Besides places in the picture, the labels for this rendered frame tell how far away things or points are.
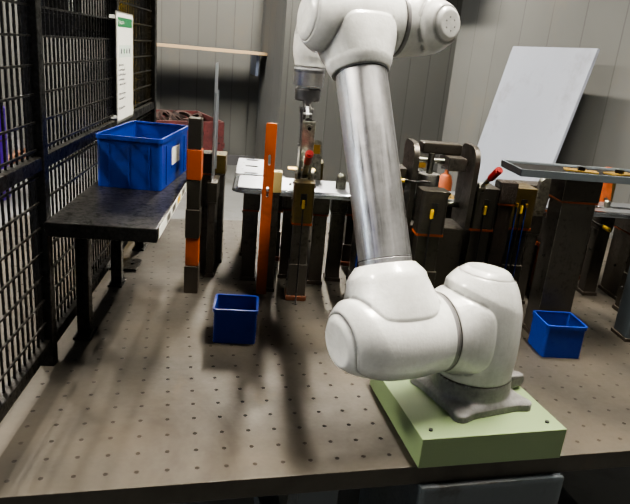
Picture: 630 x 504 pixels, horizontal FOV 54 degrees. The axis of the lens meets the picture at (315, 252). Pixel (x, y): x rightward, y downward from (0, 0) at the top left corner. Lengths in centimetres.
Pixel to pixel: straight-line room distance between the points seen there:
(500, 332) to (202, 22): 653
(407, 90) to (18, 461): 556
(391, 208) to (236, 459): 53
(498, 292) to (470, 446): 28
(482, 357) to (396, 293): 22
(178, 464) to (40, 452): 24
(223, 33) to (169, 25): 60
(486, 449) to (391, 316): 32
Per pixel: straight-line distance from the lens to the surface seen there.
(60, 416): 129
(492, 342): 119
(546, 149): 427
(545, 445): 129
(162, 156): 158
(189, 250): 177
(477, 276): 118
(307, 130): 169
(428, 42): 129
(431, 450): 117
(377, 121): 116
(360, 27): 120
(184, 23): 742
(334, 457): 118
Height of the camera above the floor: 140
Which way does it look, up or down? 18 degrees down
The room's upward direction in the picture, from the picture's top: 5 degrees clockwise
